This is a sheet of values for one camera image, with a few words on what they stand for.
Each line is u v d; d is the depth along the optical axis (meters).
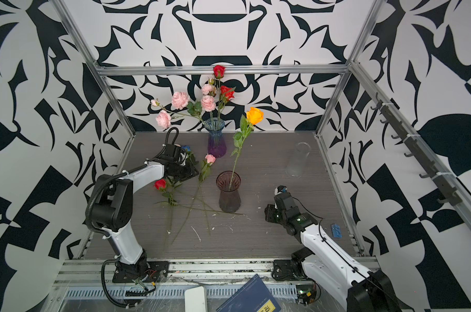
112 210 0.49
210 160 1.05
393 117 0.65
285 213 0.64
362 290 0.39
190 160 1.04
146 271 0.70
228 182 0.81
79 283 0.73
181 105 0.79
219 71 0.86
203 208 0.91
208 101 0.87
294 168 1.02
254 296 0.69
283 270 0.74
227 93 0.94
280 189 0.77
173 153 0.79
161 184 0.94
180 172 0.83
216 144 1.05
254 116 0.70
